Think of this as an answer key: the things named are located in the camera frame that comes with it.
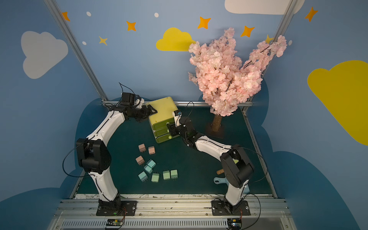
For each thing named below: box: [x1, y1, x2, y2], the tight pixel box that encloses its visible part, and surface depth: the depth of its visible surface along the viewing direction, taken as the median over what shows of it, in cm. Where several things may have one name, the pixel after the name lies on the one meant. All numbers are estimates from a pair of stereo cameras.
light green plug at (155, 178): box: [151, 172, 160, 183], surface depth 86 cm
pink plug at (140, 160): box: [135, 155, 146, 166], surface depth 92 cm
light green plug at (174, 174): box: [170, 169, 178, 180], surface depth 86 cm
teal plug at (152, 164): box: [147, 160, 157, 169], surface depth 90 cm
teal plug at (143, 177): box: [138, 171, 149, 183], surface depth 85 cm
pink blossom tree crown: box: [188, 27, 288, 117], surface depth 66 cm
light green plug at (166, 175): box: [162, 170, 171, 181], surface depth 86 cm
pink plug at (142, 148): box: [138, 143, 147, 153], surface depth 98 cm
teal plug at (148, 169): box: [143, 164, 153, 174], surface depth 87 cm
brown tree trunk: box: [212, 114, 223, 132], surface depth 101 cm
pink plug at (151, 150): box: [148, 145, 156, 155], surface depth 97 cm
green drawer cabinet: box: [147, 96, 180, 144], surface depth 92 cm
